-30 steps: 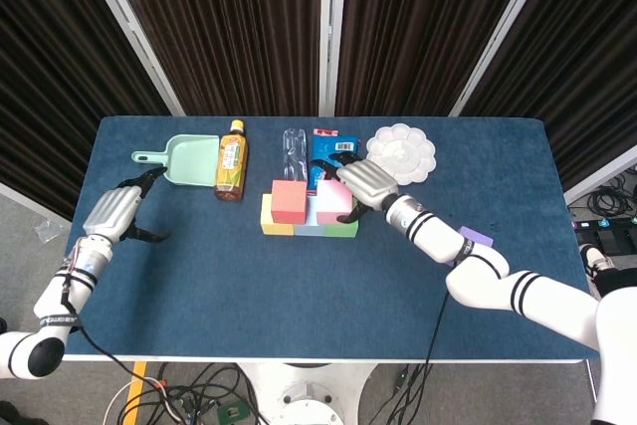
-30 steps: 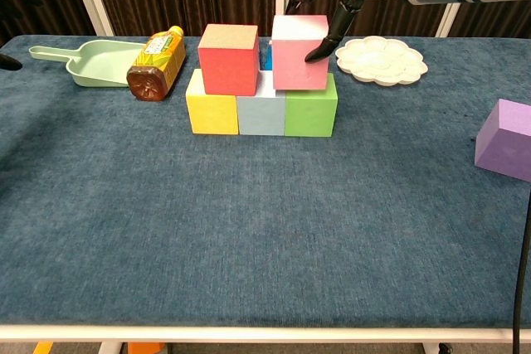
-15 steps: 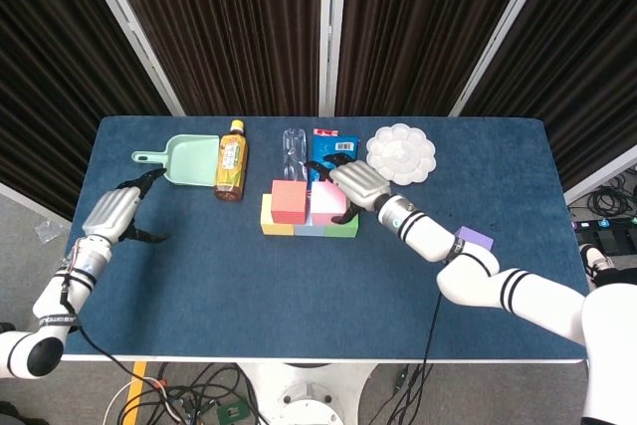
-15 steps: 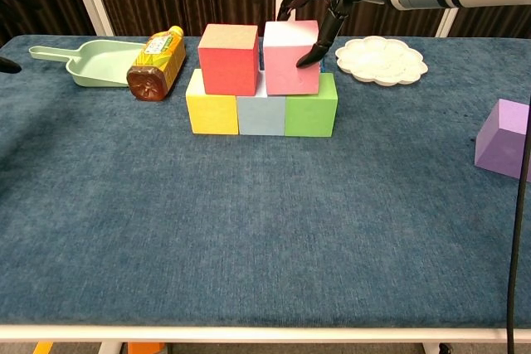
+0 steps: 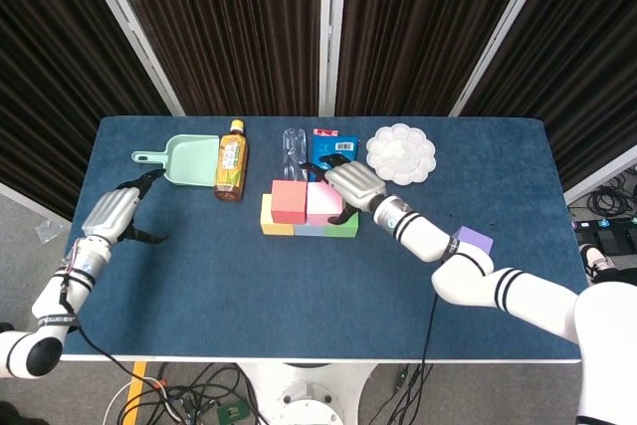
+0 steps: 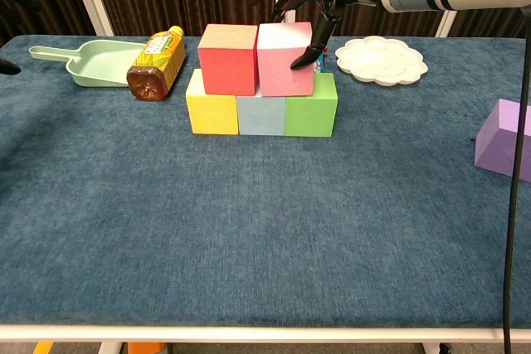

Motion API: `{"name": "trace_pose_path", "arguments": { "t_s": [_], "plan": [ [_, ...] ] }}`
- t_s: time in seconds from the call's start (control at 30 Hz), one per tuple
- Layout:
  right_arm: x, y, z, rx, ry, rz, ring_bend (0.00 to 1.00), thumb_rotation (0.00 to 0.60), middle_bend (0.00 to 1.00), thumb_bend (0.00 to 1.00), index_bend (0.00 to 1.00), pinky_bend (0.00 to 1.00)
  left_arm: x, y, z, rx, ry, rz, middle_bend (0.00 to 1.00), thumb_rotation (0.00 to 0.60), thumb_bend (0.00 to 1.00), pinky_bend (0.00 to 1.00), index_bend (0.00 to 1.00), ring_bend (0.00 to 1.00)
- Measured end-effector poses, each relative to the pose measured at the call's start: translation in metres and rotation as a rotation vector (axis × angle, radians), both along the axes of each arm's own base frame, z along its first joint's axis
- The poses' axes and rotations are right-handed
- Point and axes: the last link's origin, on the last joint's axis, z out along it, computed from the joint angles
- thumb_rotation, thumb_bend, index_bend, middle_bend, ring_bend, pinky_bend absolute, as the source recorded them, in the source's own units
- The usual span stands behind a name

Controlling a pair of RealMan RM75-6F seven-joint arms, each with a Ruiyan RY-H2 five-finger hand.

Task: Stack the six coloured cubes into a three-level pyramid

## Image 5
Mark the white sneaker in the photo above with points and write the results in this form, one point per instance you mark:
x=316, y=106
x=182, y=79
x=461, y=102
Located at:
x=597, y=261

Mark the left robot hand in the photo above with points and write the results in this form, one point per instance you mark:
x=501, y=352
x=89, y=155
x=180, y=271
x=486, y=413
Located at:
x=109, y=213

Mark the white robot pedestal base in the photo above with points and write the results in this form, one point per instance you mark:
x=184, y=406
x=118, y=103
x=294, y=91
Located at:
x=308, y=395

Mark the mint green dustpan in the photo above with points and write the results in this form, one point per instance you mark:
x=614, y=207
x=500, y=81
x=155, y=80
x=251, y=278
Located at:
x=189, y=161

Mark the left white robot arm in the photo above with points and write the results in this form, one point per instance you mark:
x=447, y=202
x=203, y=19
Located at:
x=55, y=295

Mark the purple foam cube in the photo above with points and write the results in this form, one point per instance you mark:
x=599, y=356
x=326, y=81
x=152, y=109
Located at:
x=475, y=238

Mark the black trouser leg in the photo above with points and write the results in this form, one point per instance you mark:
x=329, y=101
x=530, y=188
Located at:
x=622, y=276

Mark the blue snack bag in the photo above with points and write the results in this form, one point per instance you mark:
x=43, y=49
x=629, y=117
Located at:
x=343, y=144

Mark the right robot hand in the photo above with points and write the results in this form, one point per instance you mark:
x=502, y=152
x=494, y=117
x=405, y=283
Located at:
x=356, y=186

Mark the red foam cube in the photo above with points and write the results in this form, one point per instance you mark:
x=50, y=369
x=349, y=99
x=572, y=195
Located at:
x=288, y=201

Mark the amber tea bottle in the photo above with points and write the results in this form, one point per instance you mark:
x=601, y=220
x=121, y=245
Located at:
x=231, y=161

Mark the green circuit board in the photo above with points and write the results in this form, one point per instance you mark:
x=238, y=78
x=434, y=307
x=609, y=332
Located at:
x=231, y=411

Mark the clear empty plastic bottle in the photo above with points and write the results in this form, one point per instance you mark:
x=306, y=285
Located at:
x=293, y=146

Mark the blue felt table cover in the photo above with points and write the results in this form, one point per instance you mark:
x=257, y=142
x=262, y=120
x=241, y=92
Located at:
x=298, y=305

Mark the clear plastic bag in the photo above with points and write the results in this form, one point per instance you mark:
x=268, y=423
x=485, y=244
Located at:
x=49, y=231

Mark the light blue foam cube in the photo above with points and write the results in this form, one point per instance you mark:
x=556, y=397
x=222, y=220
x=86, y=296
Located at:
x=308, y=231

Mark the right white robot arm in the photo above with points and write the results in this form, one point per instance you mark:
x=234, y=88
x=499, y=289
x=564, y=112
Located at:
x=522, y=290

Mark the black power strip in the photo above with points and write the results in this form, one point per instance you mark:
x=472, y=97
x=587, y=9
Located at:
x=604, y=224

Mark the yellow foam cube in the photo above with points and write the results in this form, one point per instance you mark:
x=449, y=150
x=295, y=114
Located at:
x=276, y=228

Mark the white flower paint palette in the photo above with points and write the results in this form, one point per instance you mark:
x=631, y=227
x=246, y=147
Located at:
x=400, y=153

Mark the green foam cube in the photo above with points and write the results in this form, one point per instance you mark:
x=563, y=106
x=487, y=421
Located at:
x=344, y=230

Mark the pink foam cube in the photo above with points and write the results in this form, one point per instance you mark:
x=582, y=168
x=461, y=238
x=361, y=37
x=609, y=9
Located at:
x=321, y=203

